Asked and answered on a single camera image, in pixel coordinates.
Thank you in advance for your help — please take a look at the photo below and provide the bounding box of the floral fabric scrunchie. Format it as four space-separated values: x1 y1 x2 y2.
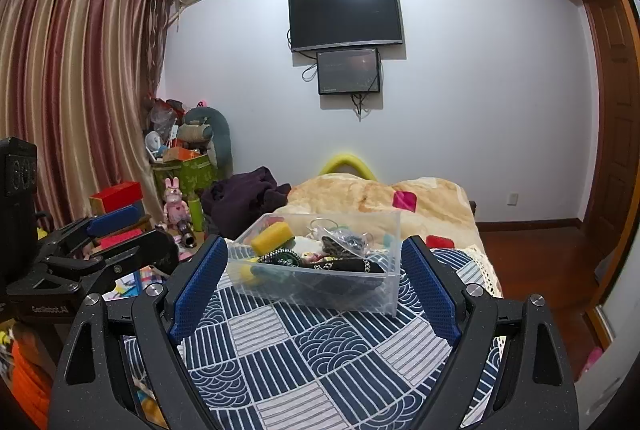
300 252 326 265

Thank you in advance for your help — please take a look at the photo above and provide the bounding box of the clear plastic storage box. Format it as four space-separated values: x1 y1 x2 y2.
227 212 401 316

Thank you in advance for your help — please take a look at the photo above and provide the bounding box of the small black wall monitor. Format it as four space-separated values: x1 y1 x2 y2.
317 47 381 95

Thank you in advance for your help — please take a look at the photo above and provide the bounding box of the wall mounted television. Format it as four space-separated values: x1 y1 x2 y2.
288 0 404 52

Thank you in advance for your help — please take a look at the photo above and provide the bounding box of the black white braided ring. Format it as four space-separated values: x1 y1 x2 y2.
259 248 302 267

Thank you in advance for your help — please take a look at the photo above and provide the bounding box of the pink rabbit toy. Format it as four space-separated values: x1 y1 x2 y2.
163 176 191 229

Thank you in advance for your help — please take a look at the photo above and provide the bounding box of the grey green neck pillow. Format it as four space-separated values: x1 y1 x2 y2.
177 106 232 179

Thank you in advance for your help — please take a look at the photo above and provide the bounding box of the green bottle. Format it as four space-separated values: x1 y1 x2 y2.
186 193 204 233

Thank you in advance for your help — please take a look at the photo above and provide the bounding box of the wooden door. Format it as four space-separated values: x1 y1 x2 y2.
584 0 639 311

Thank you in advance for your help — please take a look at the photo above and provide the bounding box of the blue white patterned tablecloth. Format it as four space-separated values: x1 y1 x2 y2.
121 238 507 430

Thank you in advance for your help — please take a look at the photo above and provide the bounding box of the yellow felt ball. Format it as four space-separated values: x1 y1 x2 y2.
239 262 262 288

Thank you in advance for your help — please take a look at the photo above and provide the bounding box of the dark purple clothing pile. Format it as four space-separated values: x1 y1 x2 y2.
201 167 292 239

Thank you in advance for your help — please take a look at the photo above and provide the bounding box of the silver steel wool bag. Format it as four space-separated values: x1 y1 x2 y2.
316 219 373 259

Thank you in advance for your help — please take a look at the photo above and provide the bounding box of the yellow sponge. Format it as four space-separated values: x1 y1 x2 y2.
250 221 295 257

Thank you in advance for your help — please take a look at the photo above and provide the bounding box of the beige plush blanket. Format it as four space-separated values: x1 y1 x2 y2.
277 173 485 251

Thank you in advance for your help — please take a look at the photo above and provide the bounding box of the green cardboard box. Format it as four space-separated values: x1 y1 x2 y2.
151 155 218 201

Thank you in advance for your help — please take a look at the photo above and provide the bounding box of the striped red gold curtain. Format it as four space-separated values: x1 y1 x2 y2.
1 0 174 225

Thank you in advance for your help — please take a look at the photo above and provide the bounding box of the black white fabric bag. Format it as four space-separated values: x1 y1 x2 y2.
300 257 384 273

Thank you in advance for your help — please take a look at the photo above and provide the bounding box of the red box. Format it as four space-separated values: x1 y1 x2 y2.
89 182 143 215

